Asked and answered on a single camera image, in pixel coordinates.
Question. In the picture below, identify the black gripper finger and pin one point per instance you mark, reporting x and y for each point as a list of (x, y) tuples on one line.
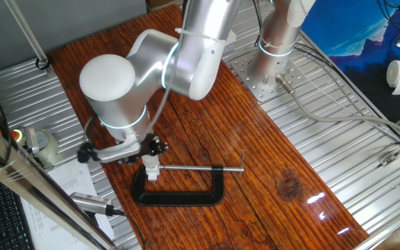
[(128, 160), (162, 146)]

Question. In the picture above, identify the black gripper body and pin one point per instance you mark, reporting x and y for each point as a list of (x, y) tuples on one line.
[(148, 146)]

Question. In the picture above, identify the white LED light bulb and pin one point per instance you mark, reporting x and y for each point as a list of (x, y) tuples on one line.
[(150, 160)]

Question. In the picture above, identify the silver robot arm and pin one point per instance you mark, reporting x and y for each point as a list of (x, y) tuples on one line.
[(123, 93)]

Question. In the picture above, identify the white lamp socket adapter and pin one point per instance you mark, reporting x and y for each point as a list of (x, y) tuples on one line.
[(152, 172)]

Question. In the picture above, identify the black C-clamp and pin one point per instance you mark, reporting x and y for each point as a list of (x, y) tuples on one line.
[(179, 198)]

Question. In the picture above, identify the printed paper sheets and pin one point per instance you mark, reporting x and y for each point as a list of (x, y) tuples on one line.
[(71, 177)]

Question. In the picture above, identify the brown wooden board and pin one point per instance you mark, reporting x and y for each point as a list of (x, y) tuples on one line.
[(221, 121)]

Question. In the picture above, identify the red emergency stop button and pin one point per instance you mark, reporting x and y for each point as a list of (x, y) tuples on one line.
[(17, 135)]

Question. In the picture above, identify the white power strip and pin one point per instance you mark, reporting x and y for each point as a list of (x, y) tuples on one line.
[(231, 38)]

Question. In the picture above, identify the black keyboard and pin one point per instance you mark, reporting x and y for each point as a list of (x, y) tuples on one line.
[(2, 215)]

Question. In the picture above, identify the blue landscape poster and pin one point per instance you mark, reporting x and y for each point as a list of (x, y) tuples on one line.
[(352, 34)]

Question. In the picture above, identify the silver ribbed depth camera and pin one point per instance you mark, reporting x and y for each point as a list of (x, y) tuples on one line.
[(89, 203)]

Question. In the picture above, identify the silver metal bracket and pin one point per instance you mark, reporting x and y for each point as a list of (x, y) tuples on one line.
[(30, 139)]

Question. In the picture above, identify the shiny metal frame bar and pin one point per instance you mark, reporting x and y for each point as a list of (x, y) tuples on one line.
[(30, 180)]

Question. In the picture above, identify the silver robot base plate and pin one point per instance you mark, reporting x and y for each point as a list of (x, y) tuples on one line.
[(241, 67)]

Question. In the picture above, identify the aluminium profile post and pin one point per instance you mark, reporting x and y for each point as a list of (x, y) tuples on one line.
[(26, 34)]

